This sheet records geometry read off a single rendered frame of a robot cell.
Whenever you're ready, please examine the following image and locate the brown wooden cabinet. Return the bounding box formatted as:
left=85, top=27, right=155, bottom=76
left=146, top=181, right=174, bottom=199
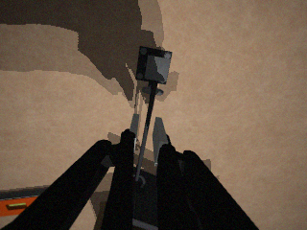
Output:
left=93, top=167, right=204, bottom=230

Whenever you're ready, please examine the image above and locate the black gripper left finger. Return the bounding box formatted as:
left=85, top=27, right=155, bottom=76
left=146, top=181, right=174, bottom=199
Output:
left=0, top=114, right=139, bottom=230

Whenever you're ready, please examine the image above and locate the orange spirit level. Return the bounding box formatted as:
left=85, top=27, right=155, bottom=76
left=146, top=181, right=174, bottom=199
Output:
left=0, top=189, right=46, bottom=217

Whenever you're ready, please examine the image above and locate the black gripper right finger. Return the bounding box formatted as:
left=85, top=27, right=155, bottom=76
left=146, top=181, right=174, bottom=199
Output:
left=153, top=117, right=259, bottom=230

